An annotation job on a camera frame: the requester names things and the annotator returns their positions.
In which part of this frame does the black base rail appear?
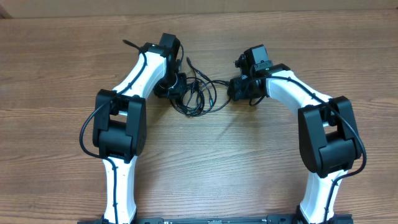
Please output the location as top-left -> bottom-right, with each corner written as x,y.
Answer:
77,215 -> 354,224

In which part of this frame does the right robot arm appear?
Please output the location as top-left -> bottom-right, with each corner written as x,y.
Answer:
228,45 -> 367,223

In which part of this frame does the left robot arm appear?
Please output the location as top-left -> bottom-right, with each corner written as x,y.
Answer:
89,33 -> 187,223

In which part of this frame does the black thin cable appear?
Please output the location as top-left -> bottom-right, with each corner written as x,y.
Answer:
180,57 -> 231,116

